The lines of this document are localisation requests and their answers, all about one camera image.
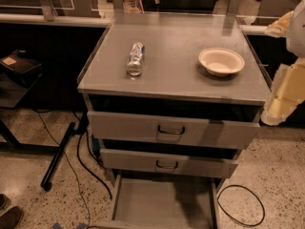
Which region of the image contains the grey drawer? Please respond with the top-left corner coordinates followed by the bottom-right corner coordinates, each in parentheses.
top-left (88, 111), bottom-right (259, 149)
top-left (100, 149), bottom-right (238, 178)
top-left (98, 173), bottom-right (220, 229)

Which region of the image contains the black cable loop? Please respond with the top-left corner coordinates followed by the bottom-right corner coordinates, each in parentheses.
top-left (216, 184), bottom-right (266, 228)

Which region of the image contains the grey middle drawer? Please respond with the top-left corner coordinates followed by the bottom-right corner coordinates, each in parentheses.
top-left (100, 149), bottom-right (238, 178)

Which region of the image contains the dark side table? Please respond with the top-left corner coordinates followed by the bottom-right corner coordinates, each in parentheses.
top-left (0, 73), bottom-right (59, 155)

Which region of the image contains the dark shoe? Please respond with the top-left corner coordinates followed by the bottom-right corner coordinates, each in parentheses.
top-left (0, 194), bottom-right (7, 210)
top-left (0, 206), bottom-right (24, 229)

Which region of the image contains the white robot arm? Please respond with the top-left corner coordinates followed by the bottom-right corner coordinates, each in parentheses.
top-left (261, 0), bottom-right (305, 126)

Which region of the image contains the black stand leg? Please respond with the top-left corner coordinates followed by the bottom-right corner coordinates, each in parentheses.
top-left (40, 122), bottom-right (75, 192)

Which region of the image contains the grey top drawer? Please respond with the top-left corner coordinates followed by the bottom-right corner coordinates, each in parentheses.
top-left (88, 111), bottom-right (259, 149)

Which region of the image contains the grey bottom drawer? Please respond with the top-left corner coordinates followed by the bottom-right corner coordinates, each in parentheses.
top-left (98, 173), bottom-right (220, 229)

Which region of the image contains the grey drawer cabinet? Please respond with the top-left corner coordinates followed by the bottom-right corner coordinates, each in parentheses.
top-left (76, 12), bottom-right (274, 189)

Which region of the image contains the white paper bowl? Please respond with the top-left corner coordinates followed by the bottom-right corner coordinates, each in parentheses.
top-left (198, 48), bottom-right (245, 77)

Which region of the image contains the crushed plastic water bottle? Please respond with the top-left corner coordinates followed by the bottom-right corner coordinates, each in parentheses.
top-left (127, 42), bottom-right (145, 76)

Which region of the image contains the black box with label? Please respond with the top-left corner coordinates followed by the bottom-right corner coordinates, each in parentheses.
top-left (0, 50), bottom-right (42, 88)

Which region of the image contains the black floor cable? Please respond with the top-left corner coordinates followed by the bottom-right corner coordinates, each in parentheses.
top-left (75, 131), bottom-right (113, 200)

